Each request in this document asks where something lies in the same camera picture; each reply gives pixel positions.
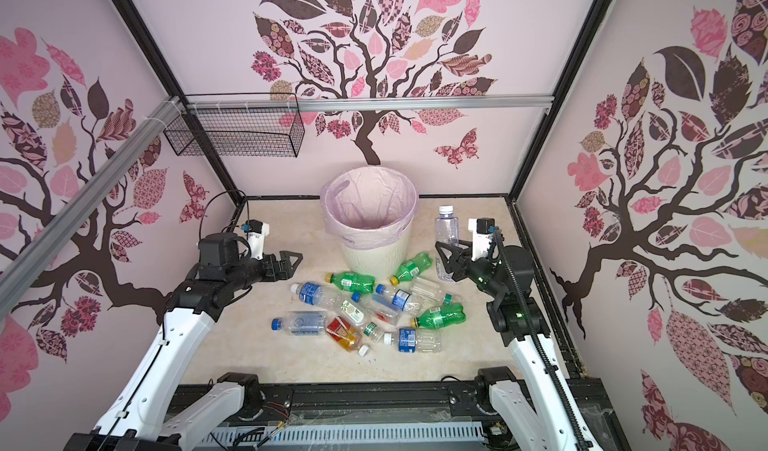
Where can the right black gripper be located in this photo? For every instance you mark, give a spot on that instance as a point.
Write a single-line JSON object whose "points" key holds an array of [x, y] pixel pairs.
{"points": [[461, 261]]}

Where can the cream plastic waste bin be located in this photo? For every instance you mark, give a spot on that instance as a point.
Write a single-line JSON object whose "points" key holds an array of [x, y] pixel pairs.
{"points": [[379, 262]]}

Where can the clear bottle blue cap red label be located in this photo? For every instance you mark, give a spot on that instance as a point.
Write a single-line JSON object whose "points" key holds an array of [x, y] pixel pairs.
{"points": [[378, 306]]}

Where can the left aluminium frame rail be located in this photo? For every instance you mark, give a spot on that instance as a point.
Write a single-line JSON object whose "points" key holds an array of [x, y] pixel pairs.
{"points": [[19, 276]]}

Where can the clear bottle blue label front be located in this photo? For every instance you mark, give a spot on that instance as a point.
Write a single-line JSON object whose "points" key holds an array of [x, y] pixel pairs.
{"points": [[412, 340]]}

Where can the small bottle blue label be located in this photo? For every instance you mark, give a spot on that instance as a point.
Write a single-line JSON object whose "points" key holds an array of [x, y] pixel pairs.
{"points": [[400, 299]]}

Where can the clear bottle blue label white cap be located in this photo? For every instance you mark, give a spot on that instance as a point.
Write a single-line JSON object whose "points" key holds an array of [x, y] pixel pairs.
{"points": [[317, 295]]}

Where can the white slotted cable duct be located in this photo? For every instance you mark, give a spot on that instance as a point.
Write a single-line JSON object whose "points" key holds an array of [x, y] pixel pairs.
{"points": [[348, 436]]}

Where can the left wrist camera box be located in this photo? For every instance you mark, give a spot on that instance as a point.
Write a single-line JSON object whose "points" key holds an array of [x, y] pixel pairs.
{"points": [[255, 234]]}

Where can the black wire mesh basket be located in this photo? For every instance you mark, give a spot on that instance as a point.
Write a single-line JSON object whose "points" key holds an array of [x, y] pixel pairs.
{"points": [[261, 124]]}

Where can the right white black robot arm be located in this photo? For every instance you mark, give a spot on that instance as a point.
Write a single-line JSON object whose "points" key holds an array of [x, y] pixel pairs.
{"points": [[538, 408]]}

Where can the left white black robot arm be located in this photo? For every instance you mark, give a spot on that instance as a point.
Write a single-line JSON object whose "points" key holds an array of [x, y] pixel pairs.
{"points": [[138, 420]]}

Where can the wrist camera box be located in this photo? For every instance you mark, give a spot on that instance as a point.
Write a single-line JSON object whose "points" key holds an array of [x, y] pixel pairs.
{"points": [[482, 230], [255, 234]]}

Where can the clear bottle blue cap lower left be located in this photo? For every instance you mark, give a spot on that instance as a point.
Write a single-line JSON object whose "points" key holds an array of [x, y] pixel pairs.
{"points": [[301, 323]]}

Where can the clear bottle green white label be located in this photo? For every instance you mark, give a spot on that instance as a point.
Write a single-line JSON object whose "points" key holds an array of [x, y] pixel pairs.
{"points": [[360, 319]]}

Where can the aluminium frame rail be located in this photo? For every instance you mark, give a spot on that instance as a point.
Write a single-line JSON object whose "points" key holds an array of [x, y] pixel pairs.
{"points": [[372, 103], [19, 276]]}

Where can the back aluminium frame rail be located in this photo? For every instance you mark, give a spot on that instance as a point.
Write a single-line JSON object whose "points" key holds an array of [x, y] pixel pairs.
{"points": [[372, 103]]}

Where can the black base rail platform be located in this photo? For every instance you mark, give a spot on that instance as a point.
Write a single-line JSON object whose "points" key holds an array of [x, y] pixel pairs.
{"points": [[448, 399]]}

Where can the orange drink red label bottle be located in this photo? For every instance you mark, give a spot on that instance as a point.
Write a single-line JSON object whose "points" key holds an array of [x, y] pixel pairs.
{"points": [[346, 336]]}

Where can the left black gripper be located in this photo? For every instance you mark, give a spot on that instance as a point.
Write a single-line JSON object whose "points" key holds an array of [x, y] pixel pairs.
{"points": [[286, 272]]}

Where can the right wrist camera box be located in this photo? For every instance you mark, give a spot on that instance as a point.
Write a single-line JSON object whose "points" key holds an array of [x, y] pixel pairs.
{"points": [[482, 230]]}

